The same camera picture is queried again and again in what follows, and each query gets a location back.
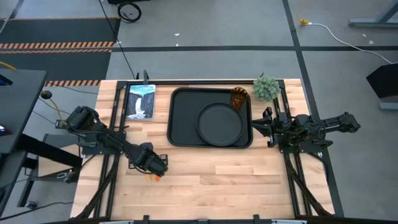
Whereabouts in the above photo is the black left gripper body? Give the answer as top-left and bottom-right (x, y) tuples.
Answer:
(127, 142), (170, 178)

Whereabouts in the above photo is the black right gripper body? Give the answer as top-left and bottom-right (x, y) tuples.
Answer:
(262, 106), (292, 149)

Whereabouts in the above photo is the amber ribbed glass cup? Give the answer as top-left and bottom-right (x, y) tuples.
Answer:
(229, 86), (249, 111)

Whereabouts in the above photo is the black round plate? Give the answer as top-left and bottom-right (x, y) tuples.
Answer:
(196, 101), (245, 147)

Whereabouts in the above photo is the black rectangular tray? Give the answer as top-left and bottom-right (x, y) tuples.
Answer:
(167, 86), (254, 149)

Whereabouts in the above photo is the green artificial plant ball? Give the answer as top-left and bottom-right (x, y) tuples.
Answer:
(252, 77), (282, 102)

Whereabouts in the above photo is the waterfall picture card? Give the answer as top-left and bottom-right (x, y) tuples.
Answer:
(125, 83), (157, 121)

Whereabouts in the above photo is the silver carabiner clamp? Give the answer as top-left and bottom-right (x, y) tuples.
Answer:
(56, 171), (78, 184)

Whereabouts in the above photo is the black desk leg base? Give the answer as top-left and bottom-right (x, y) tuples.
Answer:
(0, 133), (83, 215)

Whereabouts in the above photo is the black box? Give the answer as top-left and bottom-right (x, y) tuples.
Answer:
(366, 62), (398, 100)

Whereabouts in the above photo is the grey metal table leg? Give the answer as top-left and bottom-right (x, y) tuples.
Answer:
(348, 0), (398, 30)

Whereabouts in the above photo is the black desk top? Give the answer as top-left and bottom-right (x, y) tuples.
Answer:
(0, 68), (48, 156)

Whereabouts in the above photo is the black hazard striped floor mat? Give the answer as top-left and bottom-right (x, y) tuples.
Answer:
(0, 16), (122, 87)

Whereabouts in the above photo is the black aluminium table frame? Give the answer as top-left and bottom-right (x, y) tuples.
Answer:
(74, 78), (335, 220)

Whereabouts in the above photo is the white floor cable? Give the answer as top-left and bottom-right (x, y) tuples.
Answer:
(306, 22), (398, 65)

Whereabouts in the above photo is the yellow cable with plug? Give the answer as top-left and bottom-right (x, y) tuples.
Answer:
(296, 0), (310, 26)

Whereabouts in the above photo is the black round puck with cable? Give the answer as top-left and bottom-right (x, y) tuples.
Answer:
(39, 90), (65, 121)

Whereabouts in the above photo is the long black floor cable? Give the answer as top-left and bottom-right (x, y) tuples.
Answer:
(98, 0), (137, 80)

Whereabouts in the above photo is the coiled black cable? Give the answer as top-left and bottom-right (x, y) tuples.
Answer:
(117, 2), (142, 24)

